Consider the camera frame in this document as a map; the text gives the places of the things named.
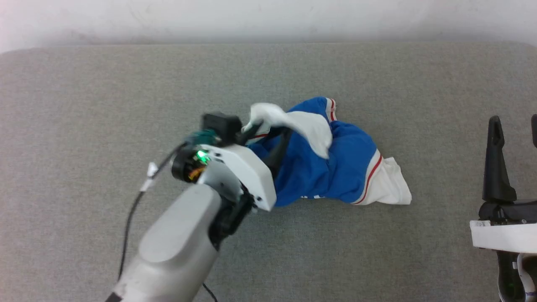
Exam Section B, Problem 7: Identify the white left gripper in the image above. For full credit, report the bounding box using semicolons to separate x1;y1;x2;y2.
171;121;294;211

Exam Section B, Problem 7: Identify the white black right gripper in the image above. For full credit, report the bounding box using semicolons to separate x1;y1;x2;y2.
470;113;537;254

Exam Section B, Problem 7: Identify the blue white basketball jersey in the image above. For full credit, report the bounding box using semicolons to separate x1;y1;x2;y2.
242;96;412;208

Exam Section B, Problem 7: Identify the teal cable plug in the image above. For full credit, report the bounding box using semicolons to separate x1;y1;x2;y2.
185;130;218;146

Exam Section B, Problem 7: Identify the black cable with white tag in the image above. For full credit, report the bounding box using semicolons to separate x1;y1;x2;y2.
119;143;187;279

